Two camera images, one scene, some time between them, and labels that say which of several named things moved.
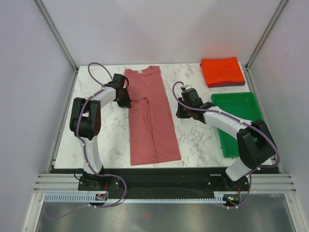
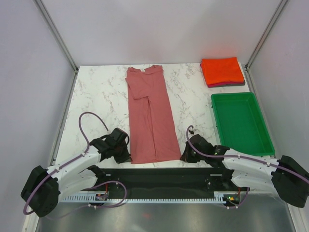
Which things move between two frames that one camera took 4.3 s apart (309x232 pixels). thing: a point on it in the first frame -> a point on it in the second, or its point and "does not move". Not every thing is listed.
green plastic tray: [243, 106] does not move
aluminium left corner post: [52, 26] does not move
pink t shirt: [153, 136] does not move
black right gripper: [180, 114] -> [186, 157]
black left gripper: [127, 103] -> [125, 157]
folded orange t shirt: [218, 70] does not move
